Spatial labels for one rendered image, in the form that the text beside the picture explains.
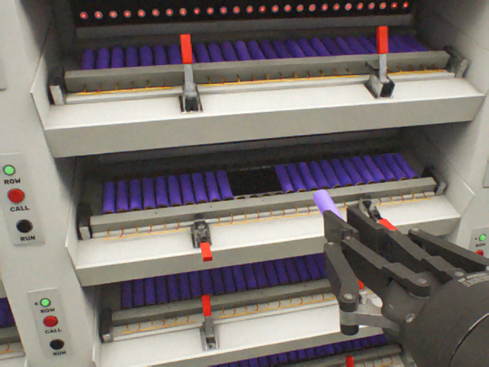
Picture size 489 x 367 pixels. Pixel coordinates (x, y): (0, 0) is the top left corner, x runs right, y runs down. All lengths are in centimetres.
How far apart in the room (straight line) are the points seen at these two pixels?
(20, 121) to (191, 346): 44
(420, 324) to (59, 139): 44
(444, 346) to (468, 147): 52
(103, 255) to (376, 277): 41
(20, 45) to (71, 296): 34
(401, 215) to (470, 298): 48
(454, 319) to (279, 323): 54
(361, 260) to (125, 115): 34
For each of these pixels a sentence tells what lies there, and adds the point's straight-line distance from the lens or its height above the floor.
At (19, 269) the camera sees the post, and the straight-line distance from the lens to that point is 63.
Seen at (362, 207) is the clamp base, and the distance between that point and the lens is 68.
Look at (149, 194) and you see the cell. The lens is 66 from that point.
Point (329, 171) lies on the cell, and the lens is 72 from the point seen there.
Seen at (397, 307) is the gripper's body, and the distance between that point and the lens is 27.
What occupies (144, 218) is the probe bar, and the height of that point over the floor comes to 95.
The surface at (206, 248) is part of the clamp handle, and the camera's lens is 56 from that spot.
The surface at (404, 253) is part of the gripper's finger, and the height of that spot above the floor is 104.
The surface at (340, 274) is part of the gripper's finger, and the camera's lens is 31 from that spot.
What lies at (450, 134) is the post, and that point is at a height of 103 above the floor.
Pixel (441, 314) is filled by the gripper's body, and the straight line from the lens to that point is 25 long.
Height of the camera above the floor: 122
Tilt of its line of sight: 23 degrees down
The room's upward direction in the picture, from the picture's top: 2 degrees counter-clockwise
